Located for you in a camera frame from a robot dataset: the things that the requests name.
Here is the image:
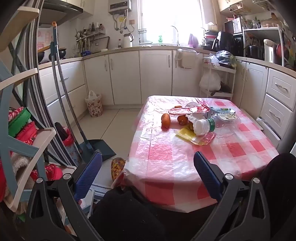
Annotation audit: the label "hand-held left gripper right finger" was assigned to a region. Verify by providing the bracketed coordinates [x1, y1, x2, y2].
[193, 152, 273, 241]

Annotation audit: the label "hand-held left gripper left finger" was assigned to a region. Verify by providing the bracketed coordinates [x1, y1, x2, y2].
[23, 152, 103, 241]

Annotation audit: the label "red foil wrapper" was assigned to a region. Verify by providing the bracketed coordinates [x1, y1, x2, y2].
[196, 133, 215, 146]

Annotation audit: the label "yellow snack packet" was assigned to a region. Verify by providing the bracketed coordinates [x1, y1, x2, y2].
[174, 126, 204, 145]

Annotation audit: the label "crushed clear plastic bottle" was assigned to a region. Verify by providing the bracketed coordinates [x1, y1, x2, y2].
[188, 113, 241, 136]

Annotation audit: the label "green white carton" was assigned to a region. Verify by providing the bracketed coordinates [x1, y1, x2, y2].
[206, 107, 236, 121]

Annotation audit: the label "red white snack wrapper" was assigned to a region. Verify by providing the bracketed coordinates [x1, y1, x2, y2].
[168, 105, 211, 117]

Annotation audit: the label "orange carrot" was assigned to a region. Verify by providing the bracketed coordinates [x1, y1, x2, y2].
[161, 113, 171, 128]

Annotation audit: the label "yellow floral slipper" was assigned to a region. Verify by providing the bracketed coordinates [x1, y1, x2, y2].
[110, 157, 126, 181]

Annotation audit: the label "red black slipper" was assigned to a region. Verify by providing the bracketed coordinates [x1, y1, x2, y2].
[54, 122, 74, 146]

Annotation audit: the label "red checked tablecloth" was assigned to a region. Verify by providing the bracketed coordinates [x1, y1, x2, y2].
[112, 95, 280, 213]

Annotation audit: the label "person's black pants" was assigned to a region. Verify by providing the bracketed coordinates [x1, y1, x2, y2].
[89, 153, 296, 241]

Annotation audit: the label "beige fluffy slipper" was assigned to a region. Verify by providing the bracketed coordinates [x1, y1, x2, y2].
[10, 153, 31, 181]

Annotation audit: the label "floral bin with plastic bag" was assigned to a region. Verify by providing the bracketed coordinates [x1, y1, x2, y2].
[85, 90, 103, 117]

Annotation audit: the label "black frying pan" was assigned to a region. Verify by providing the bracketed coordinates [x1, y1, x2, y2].
[210, 81, 232, 96]

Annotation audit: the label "red green knitted slipper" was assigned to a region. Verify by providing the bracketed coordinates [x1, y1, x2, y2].
[8, 107, 31, 130]

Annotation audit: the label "large white plastic bag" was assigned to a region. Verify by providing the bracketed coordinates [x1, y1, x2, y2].
[199, 71, 221, 91]

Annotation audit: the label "white storage trolley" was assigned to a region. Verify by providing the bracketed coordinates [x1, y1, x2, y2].
[200, 56, 237, 100]

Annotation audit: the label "white kitchen base cabinets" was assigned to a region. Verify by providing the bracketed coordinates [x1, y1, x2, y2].
[38, 45, 296, 149]

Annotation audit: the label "small white plastic bag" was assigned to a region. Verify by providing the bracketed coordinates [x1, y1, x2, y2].
[203, 56, 220, 67]

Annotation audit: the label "white hanging door bin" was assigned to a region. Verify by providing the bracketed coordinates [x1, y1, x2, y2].
[176, 49, 197, 69]

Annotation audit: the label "black bag of vegetables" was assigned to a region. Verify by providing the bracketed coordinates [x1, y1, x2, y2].
[209, 50, 237, 67]

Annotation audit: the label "blue beige shoe rack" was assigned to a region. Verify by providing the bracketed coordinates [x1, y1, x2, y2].
[0, 7, 56, 214]

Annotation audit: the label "black wok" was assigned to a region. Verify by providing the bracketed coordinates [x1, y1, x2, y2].
[37, 51, 50, 64]

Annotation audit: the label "black rice cooker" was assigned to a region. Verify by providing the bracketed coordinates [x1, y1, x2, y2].
[245, 45, 265, 59]

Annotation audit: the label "black air fryer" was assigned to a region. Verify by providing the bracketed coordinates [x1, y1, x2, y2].
[211, 31, 236, 52]

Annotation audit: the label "stack of kitchen trays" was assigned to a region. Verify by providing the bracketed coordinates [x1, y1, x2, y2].
[203, 31, 219, 49]

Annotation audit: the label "black microwave oven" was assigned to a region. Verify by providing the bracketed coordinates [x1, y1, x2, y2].
[232, 32, 245, 56]

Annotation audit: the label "purple plastic bag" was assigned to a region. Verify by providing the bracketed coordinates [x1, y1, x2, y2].
[188, 34, 199, 47]

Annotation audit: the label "white electric water boiler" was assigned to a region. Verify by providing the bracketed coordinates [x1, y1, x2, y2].
[264, 39, 281, 63]

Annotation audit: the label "white thermos jug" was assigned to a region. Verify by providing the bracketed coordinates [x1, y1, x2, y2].
[122, 33, 134, 48]

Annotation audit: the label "chrome kitchen faucet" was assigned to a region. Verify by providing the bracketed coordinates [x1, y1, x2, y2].
[171, 25, 180, 46]

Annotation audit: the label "red hanging pan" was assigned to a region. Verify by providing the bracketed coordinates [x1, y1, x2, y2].
[276, 43, 289, 61]

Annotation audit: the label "dark red toaster oven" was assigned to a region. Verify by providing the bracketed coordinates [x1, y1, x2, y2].
[224, 20, 243, 34]

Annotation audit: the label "white countertop shelf rack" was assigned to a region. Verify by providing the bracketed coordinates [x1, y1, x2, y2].
[242, 26, 287, 67]

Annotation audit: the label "kitchen window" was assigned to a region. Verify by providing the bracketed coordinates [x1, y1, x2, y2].
[139, 0, 206, 45]

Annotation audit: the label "black range hood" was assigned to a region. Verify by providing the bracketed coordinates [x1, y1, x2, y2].
[39, 0, 84, 27]

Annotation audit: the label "white gas water heater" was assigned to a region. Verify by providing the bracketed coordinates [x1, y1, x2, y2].
[108, 0, 132, 14]

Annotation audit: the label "dark green long-handled dustpan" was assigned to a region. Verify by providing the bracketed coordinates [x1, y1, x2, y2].
[55, 42, 117, 163]

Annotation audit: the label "blue-handled broom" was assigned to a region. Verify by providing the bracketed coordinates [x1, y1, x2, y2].
[50, 22, 102, 166]

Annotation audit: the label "wall utensil rack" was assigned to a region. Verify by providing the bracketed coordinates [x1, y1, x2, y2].
[75, 22, 106, 49]

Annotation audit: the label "red wall stickers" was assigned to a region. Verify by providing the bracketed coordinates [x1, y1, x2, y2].
[37, 27, 55, 50]

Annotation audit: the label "white wire basket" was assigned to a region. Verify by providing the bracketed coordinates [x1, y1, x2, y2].
[252, 0, 277, 6]
[228, 2, 251, 14]

